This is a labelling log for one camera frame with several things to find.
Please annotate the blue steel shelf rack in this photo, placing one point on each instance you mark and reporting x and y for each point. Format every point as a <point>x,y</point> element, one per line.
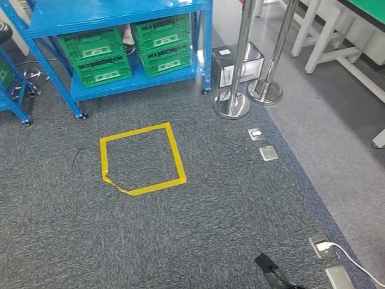
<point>120,16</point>

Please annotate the steel floor socket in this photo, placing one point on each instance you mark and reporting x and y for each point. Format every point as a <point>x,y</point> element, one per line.
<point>256,134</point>
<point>314,239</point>
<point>268,153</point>
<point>340,278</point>

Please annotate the black box white labels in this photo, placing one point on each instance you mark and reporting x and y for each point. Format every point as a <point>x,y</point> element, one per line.
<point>221,56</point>

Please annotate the yellow floor tape square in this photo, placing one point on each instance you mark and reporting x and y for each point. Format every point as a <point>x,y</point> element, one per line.
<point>103,159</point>

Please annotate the white shoe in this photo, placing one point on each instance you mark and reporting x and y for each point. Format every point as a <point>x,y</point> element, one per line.
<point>129,38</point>

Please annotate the green table top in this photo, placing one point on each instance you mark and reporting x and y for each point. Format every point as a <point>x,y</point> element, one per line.
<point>373,8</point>

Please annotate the chrome stanchion post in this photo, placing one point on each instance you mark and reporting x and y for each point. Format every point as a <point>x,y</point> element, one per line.
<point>276,52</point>
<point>237,60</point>

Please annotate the white table frame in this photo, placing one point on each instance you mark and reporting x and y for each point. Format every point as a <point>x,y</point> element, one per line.
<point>322,40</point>

